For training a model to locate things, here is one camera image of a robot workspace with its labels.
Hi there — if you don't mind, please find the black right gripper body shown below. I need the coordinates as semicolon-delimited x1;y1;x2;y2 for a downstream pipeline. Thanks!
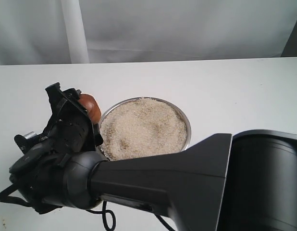
40;96;103;154

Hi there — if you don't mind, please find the brown wooden cup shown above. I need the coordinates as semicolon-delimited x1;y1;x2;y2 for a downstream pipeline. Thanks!
78;94;101;124

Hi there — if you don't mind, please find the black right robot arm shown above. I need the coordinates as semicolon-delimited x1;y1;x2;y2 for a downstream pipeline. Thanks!
45;130;297;231

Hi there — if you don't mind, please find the rice in steel tray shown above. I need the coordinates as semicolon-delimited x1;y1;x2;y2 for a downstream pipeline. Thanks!
99;97;187;161

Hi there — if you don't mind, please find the white backdrop curtain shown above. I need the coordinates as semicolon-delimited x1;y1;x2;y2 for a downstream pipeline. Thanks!
0;0;297;65

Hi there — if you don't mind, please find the round steel tray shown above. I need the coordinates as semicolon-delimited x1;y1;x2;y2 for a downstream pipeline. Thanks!
96;96;192;161

